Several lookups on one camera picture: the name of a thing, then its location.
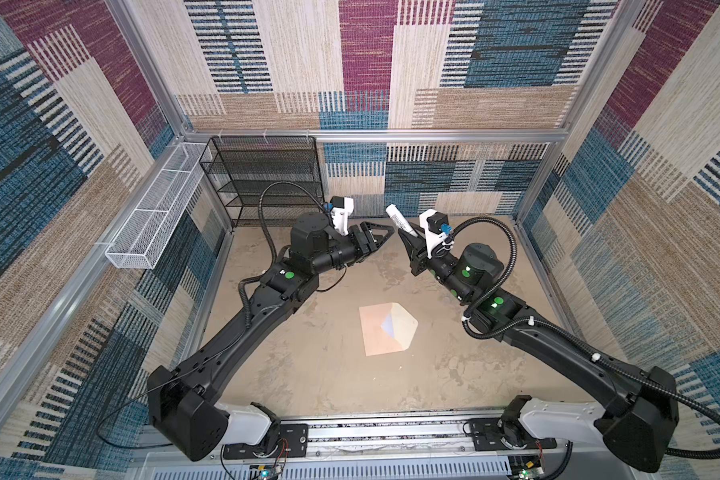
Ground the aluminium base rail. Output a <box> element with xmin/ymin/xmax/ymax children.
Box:
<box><xmin>125</xmin><ymin>408</ymin><xmax>646</xmax><ymax>479</ymax></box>

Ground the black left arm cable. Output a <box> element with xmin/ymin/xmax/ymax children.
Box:
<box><xmin>95</xmin><ymin>181</ymin><xmax>349</xmax><ymax>480</ymax></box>

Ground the black wire shelf rack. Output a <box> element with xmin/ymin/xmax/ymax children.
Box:
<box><xmin>200</xmin><ymin>136</ymin><xmax>325</xmax><ymax>227</ymax></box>

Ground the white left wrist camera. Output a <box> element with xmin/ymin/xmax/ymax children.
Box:
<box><xmin>327</xmin><ymin>196</ymin><xmax>354</xmax><ymax>236</ymax></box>

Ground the white glue stick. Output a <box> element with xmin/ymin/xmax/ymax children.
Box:
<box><xmin>385</xmin><ymin>204</ymin><xmax>417</xmax><ymax>237</ymax></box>

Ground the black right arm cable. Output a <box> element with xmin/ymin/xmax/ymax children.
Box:
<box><xmin>449</xmin><ymin>215</ymin><xmax>720</xmax><ymax>480</ymax></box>

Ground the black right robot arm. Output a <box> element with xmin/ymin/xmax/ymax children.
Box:
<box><xmin>398</xmin><ymin>229</ymin><xmax>679</xmax><ymax>473</ymax></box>

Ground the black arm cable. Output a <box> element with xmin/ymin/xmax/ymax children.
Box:
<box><xmin>95</xmin><ymin>181</ymin><xmax>349</xmax><ymax>480</ymax></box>
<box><xmin>449</xmin><ymin>215</ymin><xmax>720</xmax><ymax>480</ymax></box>

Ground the blue bordered white letter paper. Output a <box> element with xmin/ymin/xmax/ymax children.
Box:
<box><xmin>381</xmin><ymin>313</ymin><xmax>395</xmax><ymax>339</ymax></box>

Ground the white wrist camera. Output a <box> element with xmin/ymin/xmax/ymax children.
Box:
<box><xmin>327</xmin><ymin>196</ymin><xmax>354</xmax><ymax>236</ymax></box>
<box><xmin>419</xmin><ymin>209</ymin><xmax>454</xmax><ymax>259</ymax></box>

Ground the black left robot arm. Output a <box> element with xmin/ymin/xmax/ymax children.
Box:
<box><xmin>147</xmin><ymin>213</ymin><xmax>395</xmax><ymax>461</ymax></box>

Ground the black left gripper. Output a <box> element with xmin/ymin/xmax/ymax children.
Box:
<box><xmin>308</xmin><ymin>224</ymin><xmax>391</xmax><ymax>280</ymax></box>

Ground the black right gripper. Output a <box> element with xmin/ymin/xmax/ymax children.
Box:
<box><xmin>398</xmin><ymin>222</ymin><xmax>474</xmax><ymax>304</ymax></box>

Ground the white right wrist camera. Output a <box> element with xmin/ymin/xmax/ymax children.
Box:
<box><xmin>419</xmin><ymin>209</ymin><xmax>454</xmax><ymax>259</ymax></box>

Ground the white wire mesh basket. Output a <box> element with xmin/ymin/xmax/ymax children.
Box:
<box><xmin>105</xmin><ymin>143</ymin><xmax>205</xmax><ymax>270</ymax></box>

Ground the pink envelope with flap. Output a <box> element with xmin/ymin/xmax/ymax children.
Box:
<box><xmin>359</xmin><ymin>303</ymin><xmax>418</xmax><ymax>356</ymax></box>

